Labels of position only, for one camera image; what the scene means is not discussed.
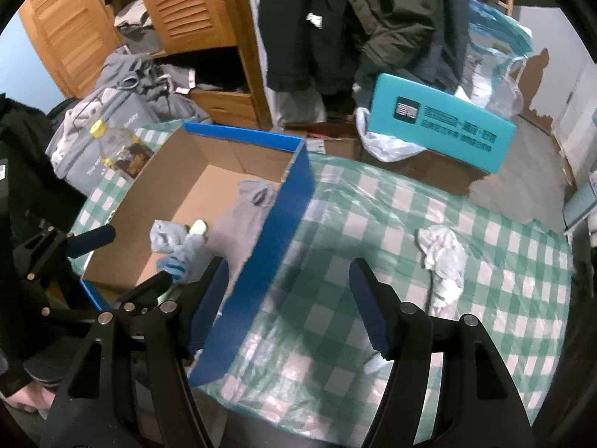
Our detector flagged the white blue striped sock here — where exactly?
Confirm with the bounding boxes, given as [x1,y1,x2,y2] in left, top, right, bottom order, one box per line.
[156,235,209,285]

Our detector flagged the light grey sock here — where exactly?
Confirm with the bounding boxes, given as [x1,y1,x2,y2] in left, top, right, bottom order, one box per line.
[150,220,188,254]

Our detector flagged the green white foam sheet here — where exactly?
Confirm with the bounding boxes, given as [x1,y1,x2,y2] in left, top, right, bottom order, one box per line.
[188,220,207,236]

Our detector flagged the white cloth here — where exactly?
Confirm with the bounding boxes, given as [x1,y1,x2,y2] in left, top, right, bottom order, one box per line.
[417,224,468,315]

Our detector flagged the person hand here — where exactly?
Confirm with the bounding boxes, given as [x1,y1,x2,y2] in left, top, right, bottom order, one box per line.
[1,381,56,413]

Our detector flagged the plastic bottle yellow cap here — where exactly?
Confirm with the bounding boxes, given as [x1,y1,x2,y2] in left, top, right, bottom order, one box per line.
[89,119,153,180]

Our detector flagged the blue cardboard box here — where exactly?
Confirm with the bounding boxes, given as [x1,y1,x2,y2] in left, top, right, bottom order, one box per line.
[80,120,317,389]

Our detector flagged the grey clothes pile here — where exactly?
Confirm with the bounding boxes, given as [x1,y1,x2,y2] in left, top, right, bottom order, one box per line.
[47,0,213,196]

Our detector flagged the light blue trash bin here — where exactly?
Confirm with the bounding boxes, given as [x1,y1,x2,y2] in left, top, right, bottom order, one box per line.
[563,180,596,230]

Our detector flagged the white plastic bag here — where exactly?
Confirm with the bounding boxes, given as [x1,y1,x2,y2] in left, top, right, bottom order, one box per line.
[355,107,426,163]

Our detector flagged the wooden louvered wardrobe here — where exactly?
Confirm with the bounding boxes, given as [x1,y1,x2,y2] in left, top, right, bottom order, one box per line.
[18,0,272,130]

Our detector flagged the teal shoe box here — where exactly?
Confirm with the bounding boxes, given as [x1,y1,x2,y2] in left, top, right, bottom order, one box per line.
[368,74,516,174]

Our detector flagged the dark hanging jackets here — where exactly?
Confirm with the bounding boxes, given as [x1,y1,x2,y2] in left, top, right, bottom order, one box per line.
[258,0,471,95]

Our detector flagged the blue printed plastic bag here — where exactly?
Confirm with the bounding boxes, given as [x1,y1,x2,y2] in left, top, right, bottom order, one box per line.
[460,0,533,119]

